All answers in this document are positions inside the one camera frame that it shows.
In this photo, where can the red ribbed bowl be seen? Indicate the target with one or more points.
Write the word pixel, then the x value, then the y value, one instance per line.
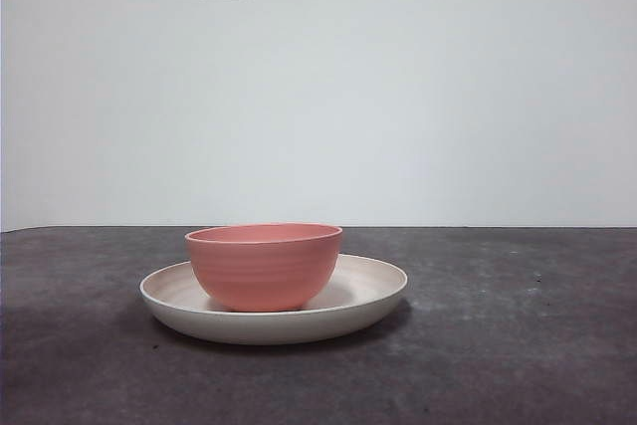
pixel 264 273

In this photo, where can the white round plate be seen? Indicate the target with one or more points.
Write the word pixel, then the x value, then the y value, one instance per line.
pixel 278 328

